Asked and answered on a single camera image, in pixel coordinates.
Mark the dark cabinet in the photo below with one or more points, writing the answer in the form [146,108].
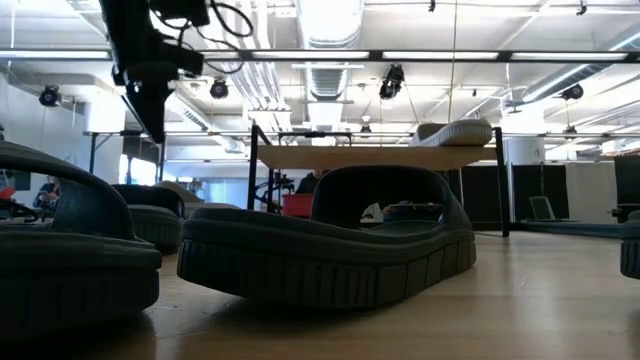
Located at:
[627,185]

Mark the wooden shelf with black frame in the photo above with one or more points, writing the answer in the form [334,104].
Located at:
[375,157]

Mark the black room divider panel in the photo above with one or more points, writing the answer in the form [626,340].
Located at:
[530,180]
[480,190]

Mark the black slide sandal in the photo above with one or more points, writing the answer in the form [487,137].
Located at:
[155,225]
[631,250]
[300,260]
[75,270]

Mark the grey chair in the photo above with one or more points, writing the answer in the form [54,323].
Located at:
[540,209]

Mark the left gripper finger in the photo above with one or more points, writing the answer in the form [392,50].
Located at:
[152,107]
[136,114]

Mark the person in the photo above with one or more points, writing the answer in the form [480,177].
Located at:
[47,195]
[309,184]

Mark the background station frame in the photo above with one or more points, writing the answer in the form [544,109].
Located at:
[200,133]

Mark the black hanging camera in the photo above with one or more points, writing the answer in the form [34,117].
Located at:
[391,82]
[573,92]
[219,90]
[50,96]

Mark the red bar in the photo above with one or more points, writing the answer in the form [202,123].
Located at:
[7,193]

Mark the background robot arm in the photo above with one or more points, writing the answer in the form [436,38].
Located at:
[20,210]
[280,185]

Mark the red storage bin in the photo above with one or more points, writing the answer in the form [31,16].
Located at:
[297,206]

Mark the white slide sandal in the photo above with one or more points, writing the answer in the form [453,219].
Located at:
[460,134]

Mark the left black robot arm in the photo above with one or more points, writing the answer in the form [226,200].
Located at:
[125,20]

